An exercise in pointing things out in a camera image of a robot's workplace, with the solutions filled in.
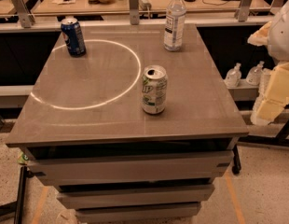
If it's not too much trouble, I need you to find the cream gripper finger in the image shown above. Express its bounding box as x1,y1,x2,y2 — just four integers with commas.
247,21,271,47
250,62,289,126

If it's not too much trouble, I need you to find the green white 7up can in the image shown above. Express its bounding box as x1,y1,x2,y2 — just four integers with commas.
142,65,168,115

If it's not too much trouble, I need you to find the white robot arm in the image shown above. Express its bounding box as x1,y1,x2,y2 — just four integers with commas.
248,0,289,126

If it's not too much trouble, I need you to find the white sanitizer bottle right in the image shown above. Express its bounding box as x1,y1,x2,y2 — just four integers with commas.
245,61,265,86

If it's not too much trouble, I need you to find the white sanitizer bottle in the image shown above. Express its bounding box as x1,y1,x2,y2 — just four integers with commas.
225,63,241,88
245,61,265,86

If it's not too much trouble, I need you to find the white sanitizer bottle left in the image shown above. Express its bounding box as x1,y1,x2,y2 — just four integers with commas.
225,63,241,88

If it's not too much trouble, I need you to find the clear plastic water bottle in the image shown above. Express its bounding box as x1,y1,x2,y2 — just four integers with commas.
163,0,186,51

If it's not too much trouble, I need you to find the blue pepsi can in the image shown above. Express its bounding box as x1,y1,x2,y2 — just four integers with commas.
61,18,86,57

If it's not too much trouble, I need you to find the grey drawer cabinet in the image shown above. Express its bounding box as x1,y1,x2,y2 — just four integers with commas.
7,24,247,224

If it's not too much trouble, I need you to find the metal bracket right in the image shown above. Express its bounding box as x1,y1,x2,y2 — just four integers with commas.
235,0,253,22

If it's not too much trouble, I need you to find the metal bracket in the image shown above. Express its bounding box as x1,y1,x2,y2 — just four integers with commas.
235,0,253,22
11,0,34,28
129,0,139,25

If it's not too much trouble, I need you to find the metal bracket middle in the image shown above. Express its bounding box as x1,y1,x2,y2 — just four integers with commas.
129,0,139,25

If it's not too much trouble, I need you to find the metal bracket left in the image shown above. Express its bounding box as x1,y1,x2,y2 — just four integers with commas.
11,0,34,28

